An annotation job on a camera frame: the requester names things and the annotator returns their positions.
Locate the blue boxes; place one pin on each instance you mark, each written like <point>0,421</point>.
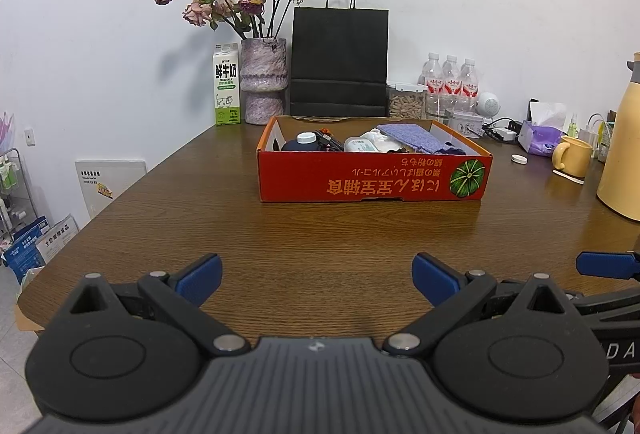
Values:
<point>35,249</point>

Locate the wooden desktop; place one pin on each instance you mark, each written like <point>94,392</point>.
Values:
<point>300,234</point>

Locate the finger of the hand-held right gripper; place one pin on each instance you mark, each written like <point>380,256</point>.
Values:
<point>605,264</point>

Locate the clear seed jar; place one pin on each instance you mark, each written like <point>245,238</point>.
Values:
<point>405,105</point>

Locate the purple tissue pack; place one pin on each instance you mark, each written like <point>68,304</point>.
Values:
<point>540,140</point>

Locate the metal storage rack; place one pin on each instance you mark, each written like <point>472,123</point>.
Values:
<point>15,199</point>

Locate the black paper bag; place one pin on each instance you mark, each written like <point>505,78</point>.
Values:
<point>340,54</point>

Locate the navy rolled pouch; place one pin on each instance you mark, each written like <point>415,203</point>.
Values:
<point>300,147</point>

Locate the brown cardboard piece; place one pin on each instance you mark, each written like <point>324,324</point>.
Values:
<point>27,316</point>

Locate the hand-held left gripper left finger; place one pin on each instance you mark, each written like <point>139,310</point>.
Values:
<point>200,276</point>

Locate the white plug adapter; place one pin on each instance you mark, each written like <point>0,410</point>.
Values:
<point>592,134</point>

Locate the white round speaker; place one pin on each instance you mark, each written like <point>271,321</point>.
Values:
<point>489,104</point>

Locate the white green milk carton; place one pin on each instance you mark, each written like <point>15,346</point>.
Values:
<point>227,84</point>

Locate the red cardboard box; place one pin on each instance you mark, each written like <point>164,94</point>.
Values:
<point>375,184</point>

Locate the purple marbled vase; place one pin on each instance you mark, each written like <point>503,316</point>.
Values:
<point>262,64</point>

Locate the white stick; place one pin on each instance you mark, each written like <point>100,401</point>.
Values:
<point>569,177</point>

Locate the purple woven pouch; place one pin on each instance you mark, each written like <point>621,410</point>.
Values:
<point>405,136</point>

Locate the purple decorative plant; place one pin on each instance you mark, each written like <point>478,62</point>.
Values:
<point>6,134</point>

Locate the yellow mug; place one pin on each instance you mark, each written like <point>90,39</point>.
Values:
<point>575,157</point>

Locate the small white round lid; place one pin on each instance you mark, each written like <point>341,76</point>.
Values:
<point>519,159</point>

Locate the clear glass cup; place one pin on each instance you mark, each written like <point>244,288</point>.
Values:
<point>437,109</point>

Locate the white board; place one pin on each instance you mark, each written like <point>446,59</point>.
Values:
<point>112,186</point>

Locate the white wall socket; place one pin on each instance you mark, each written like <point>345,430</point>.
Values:
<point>30,136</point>

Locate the yellow thermos jug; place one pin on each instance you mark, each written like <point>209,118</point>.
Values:
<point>622,139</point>

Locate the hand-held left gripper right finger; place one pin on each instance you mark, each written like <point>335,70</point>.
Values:
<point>435,279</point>

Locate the white charger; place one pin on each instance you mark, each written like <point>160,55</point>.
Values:
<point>504,134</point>

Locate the white cloth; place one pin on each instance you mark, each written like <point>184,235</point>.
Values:
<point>380,136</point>

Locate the red label water bottle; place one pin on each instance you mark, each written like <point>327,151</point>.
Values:
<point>469,80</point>
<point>431,76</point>
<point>450,78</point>

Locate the white tin box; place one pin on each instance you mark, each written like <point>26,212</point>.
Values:
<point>467,121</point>

